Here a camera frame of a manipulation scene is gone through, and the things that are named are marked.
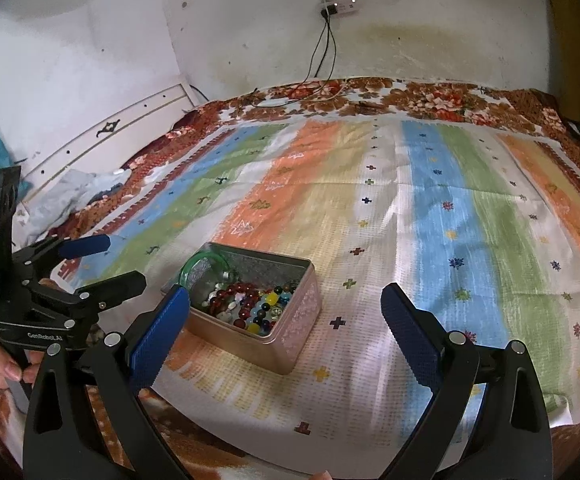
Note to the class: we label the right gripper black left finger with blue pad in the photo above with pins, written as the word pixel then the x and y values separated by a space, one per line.
pixel 62 439

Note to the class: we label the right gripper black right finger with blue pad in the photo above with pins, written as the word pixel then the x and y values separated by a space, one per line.
pixel 510 438

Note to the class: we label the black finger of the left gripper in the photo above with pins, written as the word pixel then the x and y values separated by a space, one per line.
pixel 90 299

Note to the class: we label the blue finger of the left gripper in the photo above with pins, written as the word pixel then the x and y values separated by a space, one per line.
pixel 38 260

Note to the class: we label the colourful bead jewelry pile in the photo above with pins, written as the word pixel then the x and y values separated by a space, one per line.
pixel 247 307

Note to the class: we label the brown floral bedsheet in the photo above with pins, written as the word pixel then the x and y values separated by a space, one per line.
pixel 395 97

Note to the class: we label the grey crumpled cloth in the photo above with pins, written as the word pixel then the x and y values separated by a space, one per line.
pixel 36 215

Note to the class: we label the green glass bangle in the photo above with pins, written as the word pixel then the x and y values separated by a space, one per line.
pixel 203 270

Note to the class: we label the white wooden headboard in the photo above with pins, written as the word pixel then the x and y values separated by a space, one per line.
pixel 107 146

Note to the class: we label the pink metal tin box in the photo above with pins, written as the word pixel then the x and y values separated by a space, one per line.
pixel 279 350

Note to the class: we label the white power strip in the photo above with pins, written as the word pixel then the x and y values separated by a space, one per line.
pixel 339 7

